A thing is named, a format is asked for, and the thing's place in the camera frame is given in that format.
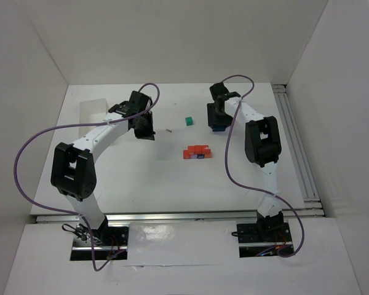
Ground red wood block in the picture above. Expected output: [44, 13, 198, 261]
[183, 150, 191, 159]
[202, 145, 211, 155]

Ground white plastic bin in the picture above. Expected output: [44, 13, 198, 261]
[79, 98, 108, 124]

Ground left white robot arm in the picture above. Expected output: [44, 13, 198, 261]
[50, 91, 155, 244]

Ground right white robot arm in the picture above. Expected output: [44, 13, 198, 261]
[207, 82, 284, 241]

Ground teal wood block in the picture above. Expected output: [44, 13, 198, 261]
[185, 117, 194, 126]

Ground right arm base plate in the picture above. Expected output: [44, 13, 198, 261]
[231, 222, 294, 258]

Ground aluminium rail right side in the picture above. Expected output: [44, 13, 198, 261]
[272, 84, 325, 216]

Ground aluminium rail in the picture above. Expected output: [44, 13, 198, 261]
[272, 84, 325, 216]
[35, 210, 323, 224]

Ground aluminium rail front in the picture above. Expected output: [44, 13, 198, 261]
[35, 210, 323, 224]

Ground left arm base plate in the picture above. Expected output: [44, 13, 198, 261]
[61, 222, 130, 261]

